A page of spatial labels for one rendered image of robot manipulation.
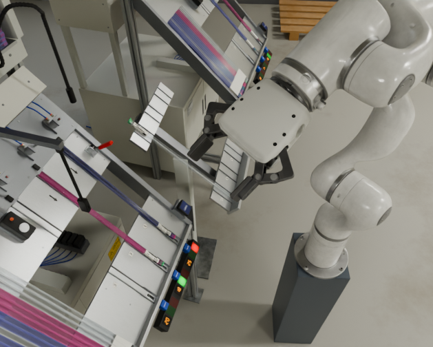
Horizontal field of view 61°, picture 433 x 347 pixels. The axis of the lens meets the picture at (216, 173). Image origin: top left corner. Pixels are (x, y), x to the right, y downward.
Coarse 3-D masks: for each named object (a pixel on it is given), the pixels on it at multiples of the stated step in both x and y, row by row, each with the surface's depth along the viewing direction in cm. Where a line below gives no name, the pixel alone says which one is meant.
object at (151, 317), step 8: (184, 232) 135; (184, 240) 132; (176, 256) 127; (168, 272) 124; (168, 280) 122; (160, 288) 120; (160, 296) 118; (152, 312) 115; (152, 320) 113; (144, 328) 112; (144, 336) 109; (136, 344) 109
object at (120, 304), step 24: (168, 216) 132; (144, 240) 122; (168, 240) 129; (120, 264) 113; (144, 264) 119; (168, 264) 125; (120, 288) 111; (144, 288) 117; (96, 312) 104; (120, 312) 109; (144, 312) 114; (120, 336) 107
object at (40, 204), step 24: (72, 144) 114; (48, 168) 106; (72, 168) 111; (96, 168) 117; (24, 192) 99; (48, 192) 104; (72, 192) 109; (24, 216) 97; (48, 216) 102; (72, 216) 107; (0, 240) 92; (48, 240) 100; (0, 264) 90; (24, 264) 94
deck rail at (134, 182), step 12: (72, 120) 115; (84, 132) 117; (96, 144) 119; (108, 156) 120; (108, 168) 125; (120, 168) 123; (132, 180) 127; (144, 192) 130; (156, 192) 130; (168, 204) 132
